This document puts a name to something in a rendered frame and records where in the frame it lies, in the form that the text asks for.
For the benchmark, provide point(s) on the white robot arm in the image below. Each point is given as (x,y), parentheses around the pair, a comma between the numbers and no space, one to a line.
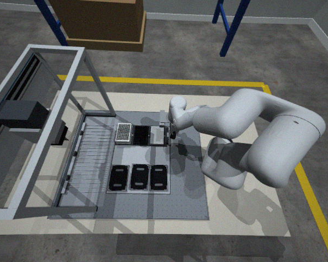
(274,154)

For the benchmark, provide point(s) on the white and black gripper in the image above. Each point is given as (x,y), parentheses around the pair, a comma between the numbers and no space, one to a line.
(173,131)

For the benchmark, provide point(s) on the black well plate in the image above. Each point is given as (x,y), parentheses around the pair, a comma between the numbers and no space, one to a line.
(141,135)

